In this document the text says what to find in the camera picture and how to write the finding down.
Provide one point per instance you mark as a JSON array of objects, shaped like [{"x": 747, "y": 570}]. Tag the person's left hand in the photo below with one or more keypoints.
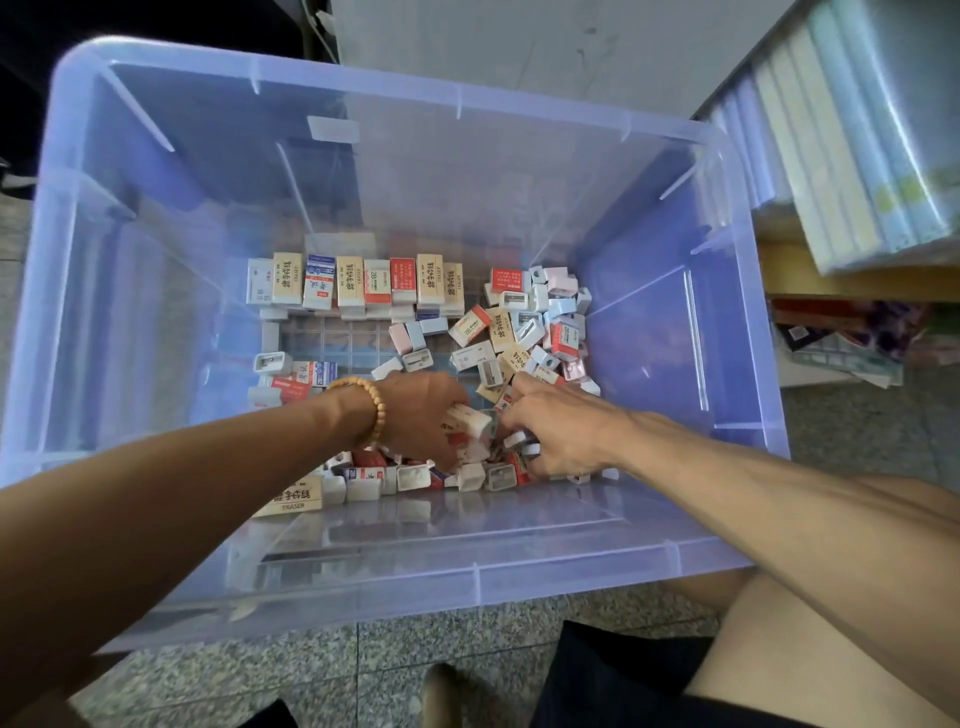
[{"x": 420, "y": 417}]

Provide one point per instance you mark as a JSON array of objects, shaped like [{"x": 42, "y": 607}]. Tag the person's right hand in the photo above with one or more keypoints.
[{"x": 567, "y": 428}]

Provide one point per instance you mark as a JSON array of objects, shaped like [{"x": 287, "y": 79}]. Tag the pile of boxed erasers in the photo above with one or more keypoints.
[{"x": 495, "y": 360}]

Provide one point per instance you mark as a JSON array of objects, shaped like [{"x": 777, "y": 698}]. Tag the clear plastic storage bin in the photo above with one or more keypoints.
[{"x": 165, "y": 270}]

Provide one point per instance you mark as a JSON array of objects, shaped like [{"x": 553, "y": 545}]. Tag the person's left forearm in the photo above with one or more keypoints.
[{"x": 150, "y": 555}]

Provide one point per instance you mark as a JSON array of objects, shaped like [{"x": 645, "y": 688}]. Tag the person's right forearm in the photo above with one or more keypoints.
[{"x": 825, "y": 510}]

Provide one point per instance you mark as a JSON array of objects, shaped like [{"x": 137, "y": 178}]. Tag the person's left cream clog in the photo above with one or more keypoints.
[{"x": 440, "y": 698}]

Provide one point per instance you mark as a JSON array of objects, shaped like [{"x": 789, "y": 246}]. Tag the person's right leg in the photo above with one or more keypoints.
[{"x": 810, "y": 660}]

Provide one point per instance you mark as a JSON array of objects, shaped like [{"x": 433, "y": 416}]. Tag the black shorts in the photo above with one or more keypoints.
[{"x": 630, "y": 683}]

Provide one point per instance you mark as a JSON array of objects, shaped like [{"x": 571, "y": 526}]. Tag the white cabinet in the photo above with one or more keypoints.
[{"x": 555, "y": 45}]

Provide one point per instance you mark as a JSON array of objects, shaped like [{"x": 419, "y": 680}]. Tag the stack of white blue books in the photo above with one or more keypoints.
[{"x": 855, "y": 128}]

